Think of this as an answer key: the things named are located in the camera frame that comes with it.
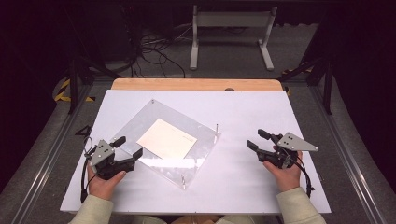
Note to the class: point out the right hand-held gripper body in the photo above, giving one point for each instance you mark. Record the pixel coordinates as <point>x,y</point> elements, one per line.
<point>292,143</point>

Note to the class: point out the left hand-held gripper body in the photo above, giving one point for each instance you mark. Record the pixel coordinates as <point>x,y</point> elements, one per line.
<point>101,154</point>

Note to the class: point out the picture card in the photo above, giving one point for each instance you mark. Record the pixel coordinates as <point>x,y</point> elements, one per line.
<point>166,140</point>

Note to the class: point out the clear acrylic photo frame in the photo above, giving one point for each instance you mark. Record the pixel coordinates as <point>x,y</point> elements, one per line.
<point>174,171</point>

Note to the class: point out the person's left hand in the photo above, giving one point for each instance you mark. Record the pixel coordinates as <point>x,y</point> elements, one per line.
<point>102,188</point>

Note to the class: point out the person's right hand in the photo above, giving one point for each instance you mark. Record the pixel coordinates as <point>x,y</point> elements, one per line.
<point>288,179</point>

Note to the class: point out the white board sheet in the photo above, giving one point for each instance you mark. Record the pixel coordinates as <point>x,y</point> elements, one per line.
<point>236,180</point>

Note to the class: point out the black metal stand leg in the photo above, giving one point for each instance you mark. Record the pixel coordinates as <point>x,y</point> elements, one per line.
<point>327,90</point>
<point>73,87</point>

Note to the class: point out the yellow black hazard tape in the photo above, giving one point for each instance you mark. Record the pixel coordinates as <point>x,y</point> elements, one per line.
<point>62,90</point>
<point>292,71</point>

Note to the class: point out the wooden table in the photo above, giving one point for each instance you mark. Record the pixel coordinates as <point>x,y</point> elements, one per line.
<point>186,84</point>

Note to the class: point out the white metal stand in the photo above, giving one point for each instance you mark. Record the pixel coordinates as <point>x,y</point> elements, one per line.
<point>232,19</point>

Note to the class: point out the black triangular bracket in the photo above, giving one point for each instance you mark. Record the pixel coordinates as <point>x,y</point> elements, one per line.
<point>83,132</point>

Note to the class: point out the aluminium floor rail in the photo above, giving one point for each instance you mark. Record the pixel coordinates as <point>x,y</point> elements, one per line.
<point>53,155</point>
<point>348,161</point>

